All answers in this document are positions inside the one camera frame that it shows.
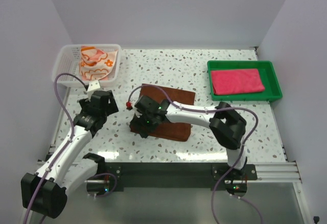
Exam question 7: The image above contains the pink microfibre towel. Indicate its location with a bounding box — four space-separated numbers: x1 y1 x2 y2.
211 69 265 95

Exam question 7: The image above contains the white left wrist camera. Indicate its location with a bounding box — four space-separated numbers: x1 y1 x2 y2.
86 80 101 99

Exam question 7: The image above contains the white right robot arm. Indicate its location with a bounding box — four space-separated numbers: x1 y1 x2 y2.
130 95 247 180

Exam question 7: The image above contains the green plastic tray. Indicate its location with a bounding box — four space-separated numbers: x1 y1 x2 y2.
207 60 283 102

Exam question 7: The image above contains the white plastic laundry basket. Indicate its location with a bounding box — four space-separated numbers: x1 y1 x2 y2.
52 44 122 88

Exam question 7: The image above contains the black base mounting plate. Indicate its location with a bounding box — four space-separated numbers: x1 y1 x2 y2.
76 162 258 193

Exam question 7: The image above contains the aluminium rail frame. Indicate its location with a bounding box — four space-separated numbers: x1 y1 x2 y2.
19 142 310 224

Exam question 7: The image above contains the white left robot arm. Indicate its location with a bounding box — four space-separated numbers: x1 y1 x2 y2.
20 90 119 218

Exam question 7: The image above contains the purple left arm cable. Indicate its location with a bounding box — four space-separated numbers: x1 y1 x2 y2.
22 73 118 224

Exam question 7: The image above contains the orange patterned cream towel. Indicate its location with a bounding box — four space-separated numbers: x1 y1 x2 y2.
79 46 118 81

